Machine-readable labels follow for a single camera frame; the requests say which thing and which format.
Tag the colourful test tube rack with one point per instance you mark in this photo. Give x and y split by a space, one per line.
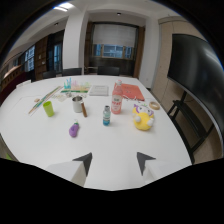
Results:
76 86

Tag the large black screen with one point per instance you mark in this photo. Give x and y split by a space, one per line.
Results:
199 78

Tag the green plastic cup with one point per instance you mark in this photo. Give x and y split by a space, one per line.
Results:
48 108

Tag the black screen stand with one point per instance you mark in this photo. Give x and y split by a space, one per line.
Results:
187 122

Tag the pink drink bottle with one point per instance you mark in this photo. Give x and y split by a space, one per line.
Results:
117 98

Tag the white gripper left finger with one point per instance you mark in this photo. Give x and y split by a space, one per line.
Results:
71 169

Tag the silver metal can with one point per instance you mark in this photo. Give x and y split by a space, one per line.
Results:
77 104

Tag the yellow plush toy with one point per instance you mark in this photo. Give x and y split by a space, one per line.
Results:
143 118

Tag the small beige eraser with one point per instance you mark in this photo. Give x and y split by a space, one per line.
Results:
36 100

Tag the tape roll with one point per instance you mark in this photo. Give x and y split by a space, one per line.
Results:
154 105

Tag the orange folder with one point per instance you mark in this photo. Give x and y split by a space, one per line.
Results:
132 91

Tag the white paper booklet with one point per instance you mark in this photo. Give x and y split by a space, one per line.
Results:
99 90

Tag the clear plastic packet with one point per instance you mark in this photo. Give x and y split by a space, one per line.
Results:
62 96

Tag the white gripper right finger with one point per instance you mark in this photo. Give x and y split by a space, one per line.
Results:
154 169

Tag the small blue bottle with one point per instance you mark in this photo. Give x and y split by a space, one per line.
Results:
106 115

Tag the brown wooden stick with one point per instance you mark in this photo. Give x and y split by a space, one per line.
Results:
84 109

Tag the black chair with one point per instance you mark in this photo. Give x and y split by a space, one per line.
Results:
71 71
49 74
108 70

